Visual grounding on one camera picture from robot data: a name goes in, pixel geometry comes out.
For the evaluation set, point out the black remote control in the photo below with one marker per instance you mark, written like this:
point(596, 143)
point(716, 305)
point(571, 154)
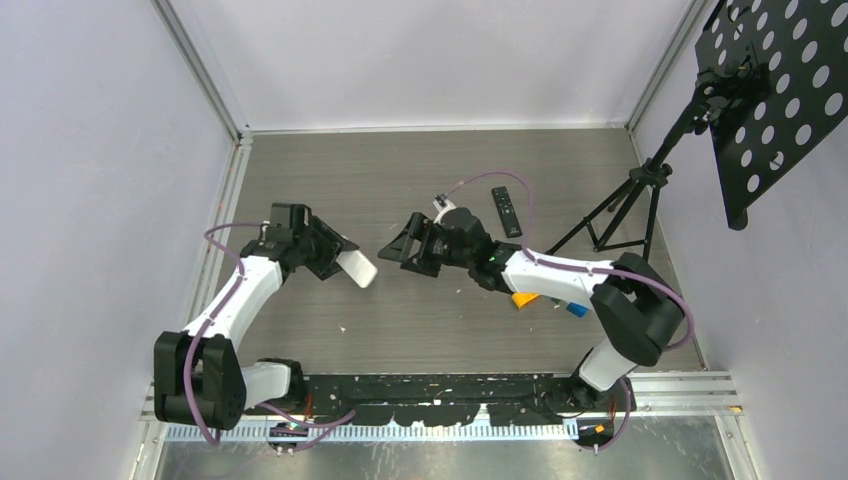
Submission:
point(506, 212)

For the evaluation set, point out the black tripod stand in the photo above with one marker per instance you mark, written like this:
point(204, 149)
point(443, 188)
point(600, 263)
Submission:
point(636, 192)

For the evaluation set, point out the orange block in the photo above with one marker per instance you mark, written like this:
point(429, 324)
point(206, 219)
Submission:
point(523, 299)

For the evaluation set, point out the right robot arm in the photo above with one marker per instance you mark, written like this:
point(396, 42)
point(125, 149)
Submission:
point(638, 311)

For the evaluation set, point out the black perforated panel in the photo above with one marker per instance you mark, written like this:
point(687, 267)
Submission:
point(775, 77)

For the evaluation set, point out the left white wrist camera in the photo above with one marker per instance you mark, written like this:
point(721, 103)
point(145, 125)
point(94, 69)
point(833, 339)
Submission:
point(264, 231)

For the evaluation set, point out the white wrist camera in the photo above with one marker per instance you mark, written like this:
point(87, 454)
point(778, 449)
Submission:
point(264, 231)
point(443, 206)

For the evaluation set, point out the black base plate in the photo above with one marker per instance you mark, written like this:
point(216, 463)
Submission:
point(456, 401)

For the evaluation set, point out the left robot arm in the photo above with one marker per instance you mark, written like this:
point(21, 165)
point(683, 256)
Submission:
point(198, 379)

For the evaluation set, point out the blue green striped block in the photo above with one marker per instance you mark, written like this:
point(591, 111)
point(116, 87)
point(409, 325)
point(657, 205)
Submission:
point(574, 309)

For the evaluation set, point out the white remote control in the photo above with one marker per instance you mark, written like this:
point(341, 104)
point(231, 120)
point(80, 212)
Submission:
point(358, 267)

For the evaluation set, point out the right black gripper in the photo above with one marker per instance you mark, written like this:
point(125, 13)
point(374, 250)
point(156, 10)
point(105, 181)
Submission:
point(422, 228)

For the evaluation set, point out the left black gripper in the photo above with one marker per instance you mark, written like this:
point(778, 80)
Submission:
point(332, 245)

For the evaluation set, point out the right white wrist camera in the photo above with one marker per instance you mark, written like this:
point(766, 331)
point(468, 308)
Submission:
point(443, 206)

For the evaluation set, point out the aluminium frame rail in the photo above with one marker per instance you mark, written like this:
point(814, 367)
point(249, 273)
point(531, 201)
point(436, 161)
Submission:
point(657, 395)

